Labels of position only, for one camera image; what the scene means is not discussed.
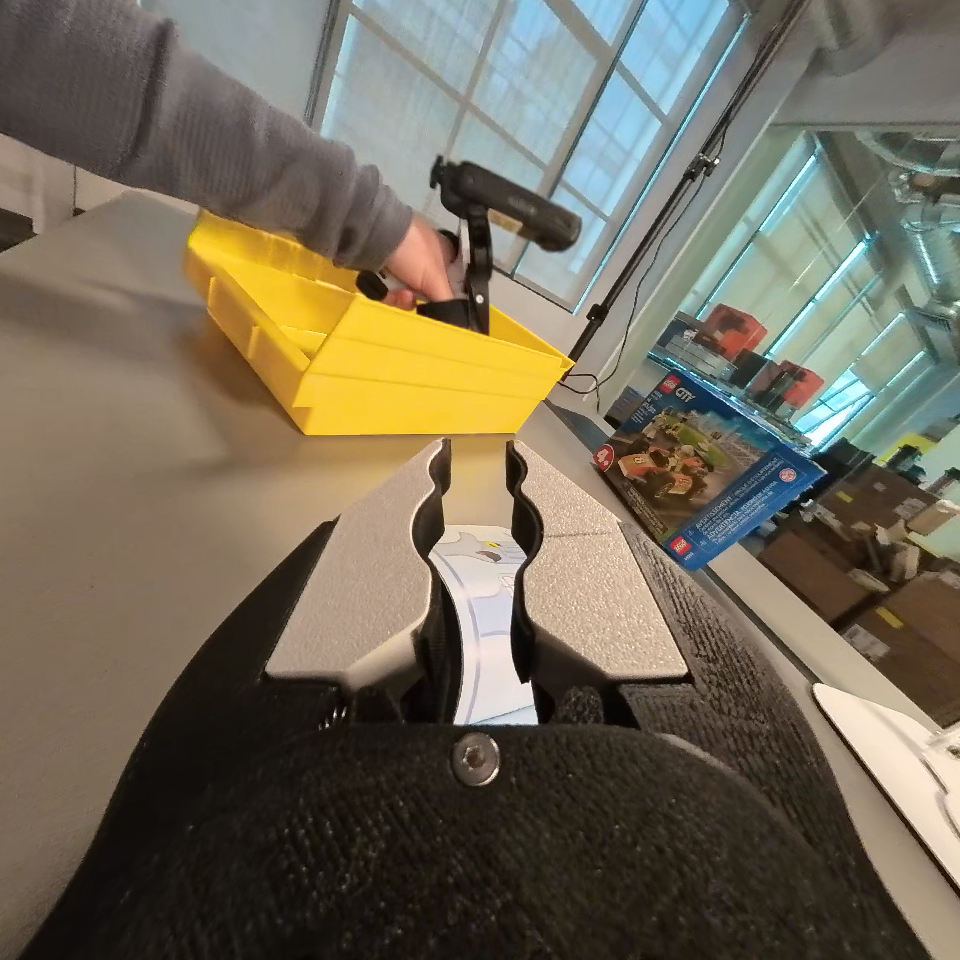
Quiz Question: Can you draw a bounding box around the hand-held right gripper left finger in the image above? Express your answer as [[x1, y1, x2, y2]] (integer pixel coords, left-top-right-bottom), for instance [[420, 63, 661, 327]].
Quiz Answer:
[[264, 438, 454, 696]]

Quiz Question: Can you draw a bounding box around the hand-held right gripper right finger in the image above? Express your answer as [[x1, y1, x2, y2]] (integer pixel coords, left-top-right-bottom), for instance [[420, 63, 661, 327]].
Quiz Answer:
[[506, 441, 691, 689]]

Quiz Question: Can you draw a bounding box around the lego instruction booklet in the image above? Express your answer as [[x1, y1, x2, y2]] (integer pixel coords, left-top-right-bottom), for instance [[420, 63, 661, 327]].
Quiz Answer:
[[429, 525, 540, 727]]

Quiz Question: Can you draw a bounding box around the blue lego box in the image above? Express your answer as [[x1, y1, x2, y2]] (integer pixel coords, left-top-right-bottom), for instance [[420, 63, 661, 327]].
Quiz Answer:
[[592, 371, 828, 573]]

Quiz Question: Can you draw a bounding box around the yellow plastic bin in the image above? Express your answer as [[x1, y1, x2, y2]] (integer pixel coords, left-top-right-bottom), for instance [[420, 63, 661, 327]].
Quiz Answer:
[[183, 210, 577, 438]]

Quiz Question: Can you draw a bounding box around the person's left forearm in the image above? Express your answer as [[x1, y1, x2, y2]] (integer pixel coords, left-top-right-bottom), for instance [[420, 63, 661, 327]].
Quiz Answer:
[[0, 0, 415, 273]]

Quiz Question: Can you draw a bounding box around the person's left hand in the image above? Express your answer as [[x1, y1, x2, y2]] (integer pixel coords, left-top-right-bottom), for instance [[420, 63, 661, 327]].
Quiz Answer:
[[381, 216, 460, 312]]

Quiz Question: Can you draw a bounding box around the large grid window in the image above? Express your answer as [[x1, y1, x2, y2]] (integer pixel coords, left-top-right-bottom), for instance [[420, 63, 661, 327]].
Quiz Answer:
[[307, 0, 751, 316]]

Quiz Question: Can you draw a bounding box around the black pole stand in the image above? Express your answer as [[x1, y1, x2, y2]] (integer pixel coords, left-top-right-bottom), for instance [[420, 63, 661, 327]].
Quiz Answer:
[[566, 0, 811, 376]]

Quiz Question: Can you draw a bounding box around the long metal storage shelf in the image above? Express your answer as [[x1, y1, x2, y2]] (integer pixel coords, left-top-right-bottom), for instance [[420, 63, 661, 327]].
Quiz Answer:
[[648, 313, 822, 455]]

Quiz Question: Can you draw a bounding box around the red storage crate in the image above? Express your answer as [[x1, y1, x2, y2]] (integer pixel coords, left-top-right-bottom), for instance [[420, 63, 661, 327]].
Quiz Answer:
[[756, 360, 826, 410], [703, 303, 770, 359]]

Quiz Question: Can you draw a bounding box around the pile of cardboard boxes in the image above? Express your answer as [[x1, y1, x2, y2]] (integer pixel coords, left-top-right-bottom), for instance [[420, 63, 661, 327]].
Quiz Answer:
[[757, 465, 960, 730]]

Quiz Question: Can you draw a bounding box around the wooden book stand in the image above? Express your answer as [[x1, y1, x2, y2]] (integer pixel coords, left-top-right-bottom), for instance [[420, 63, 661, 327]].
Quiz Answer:
[[813, 682, 960, 891]]

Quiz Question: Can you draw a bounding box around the black cable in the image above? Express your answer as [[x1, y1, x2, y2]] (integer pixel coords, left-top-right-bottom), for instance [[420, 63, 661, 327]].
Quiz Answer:
[[558, 285, 648, 400]]

